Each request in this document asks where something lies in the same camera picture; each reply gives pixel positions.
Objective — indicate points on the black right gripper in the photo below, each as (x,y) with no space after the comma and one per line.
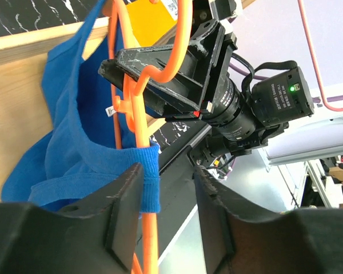
(199,90)

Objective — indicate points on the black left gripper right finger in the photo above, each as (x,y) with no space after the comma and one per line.
(239,236)

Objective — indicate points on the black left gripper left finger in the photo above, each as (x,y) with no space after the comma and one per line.
(96,234)

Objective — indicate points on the orange plastic hanger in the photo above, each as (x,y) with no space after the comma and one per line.
(133,105)

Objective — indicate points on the blue tank top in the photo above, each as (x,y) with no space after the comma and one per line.
(79,155)

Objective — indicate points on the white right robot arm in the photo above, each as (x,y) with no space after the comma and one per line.
(274,102)

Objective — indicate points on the yellow padded envelope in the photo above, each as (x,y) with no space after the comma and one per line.
(153,23)

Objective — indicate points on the wooden clothes rack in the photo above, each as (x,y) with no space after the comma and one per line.
(24,115)

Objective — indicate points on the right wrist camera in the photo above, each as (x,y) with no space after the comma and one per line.
(204,10)

